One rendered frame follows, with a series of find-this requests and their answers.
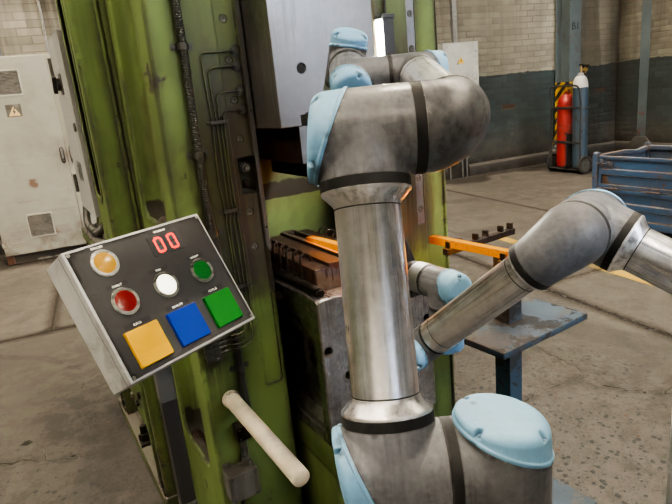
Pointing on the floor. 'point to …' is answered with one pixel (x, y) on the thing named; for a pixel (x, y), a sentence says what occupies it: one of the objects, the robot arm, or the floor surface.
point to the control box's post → (174, 434)
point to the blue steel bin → (639, 181)
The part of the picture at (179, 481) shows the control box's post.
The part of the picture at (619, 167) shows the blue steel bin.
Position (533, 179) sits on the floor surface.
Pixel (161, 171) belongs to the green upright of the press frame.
